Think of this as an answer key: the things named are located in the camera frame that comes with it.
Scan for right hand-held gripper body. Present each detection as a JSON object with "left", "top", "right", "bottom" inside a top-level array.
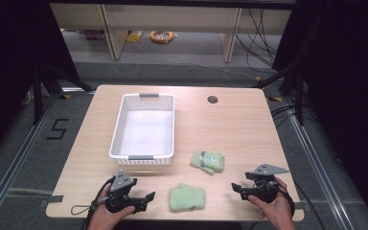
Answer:
[{"left": 244, "top": 163, "right": 290, "bottom": 204}]

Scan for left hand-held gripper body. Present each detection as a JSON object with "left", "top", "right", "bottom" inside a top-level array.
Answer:
[{"left": 104, "top": 170, "right": 149, "bottom": 215}]

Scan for white plastic basket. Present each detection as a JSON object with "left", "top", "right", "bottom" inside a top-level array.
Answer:
[{"left": 108, "top": 92, "right": 175, "bottom": 167}]

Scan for person's right hand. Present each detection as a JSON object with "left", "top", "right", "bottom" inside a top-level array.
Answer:
[{"left": 247, "top": 176, "right": 297, "bottom": 230}]

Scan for person's left hand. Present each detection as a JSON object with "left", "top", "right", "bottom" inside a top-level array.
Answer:
[{"left": 87, "top": 182, "right": 136, "bottom": 230}]

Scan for black metal stand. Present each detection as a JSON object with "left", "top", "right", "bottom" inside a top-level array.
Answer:
[
  {"left": 251, "top": 62, "right": 305, "bottom": 127},
  {"left": 32, "top": 62, "right": 96, "bottom": 126}
]

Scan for black curtain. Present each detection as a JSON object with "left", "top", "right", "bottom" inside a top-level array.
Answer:
[
  {"left": 271, "top": 0, "right": 368, "bottom": 230},
  {"left": 0, "top": 0, "right": 81, "bottom": 164}
]

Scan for yellow packet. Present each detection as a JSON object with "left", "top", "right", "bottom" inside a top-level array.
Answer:
[{"left": 126, "top": 30, "right": 145, "bottom": 44}]

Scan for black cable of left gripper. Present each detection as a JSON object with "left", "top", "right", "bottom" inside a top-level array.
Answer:
[{"left": 82, "top": 176, "right": 116, "bottom": 230}]

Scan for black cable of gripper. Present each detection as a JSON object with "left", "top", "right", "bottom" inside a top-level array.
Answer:
[
  {"left": 277, "top": 180, "right": 328, "bottom": 230},
  {"left": 82, "top": 176, "right": 116, "bottom": 230}
]

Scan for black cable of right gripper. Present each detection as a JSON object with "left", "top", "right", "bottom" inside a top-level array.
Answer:
[{"left": 277, "top": 180, "right": 328, "bottom": 230}]

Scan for grey cord loop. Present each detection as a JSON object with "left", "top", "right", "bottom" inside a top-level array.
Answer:
[{"left": 70, "top": 196, "right": 109, "bottom": 217}]

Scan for aluminium floor rail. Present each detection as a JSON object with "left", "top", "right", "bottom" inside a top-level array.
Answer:
[
  {"left": 0, "top": 92, "right": 60, "bottom": 224},
  {"left": 282, "top": 95, "right": 357, "bottom": 230}
]

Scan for black floor cables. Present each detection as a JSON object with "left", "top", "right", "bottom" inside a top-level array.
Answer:
[{"left": 269, "top": 103, "right": 301, "bottom": 129}]

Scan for bundle of black hanging cables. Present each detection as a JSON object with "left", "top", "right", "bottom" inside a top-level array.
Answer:
[{"left": 235, "top": 8, "right": 280, "bottom": 74}]

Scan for orange cable coil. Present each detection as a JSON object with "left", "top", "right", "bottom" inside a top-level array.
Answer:
[{"left": 149, "top": 30, "right": 175, "bottom": 45}]

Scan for light wooden shelf frame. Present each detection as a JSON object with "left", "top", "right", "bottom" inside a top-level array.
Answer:
[{"left": 50, "top": 2, "right": 293, "bottom": 63}]

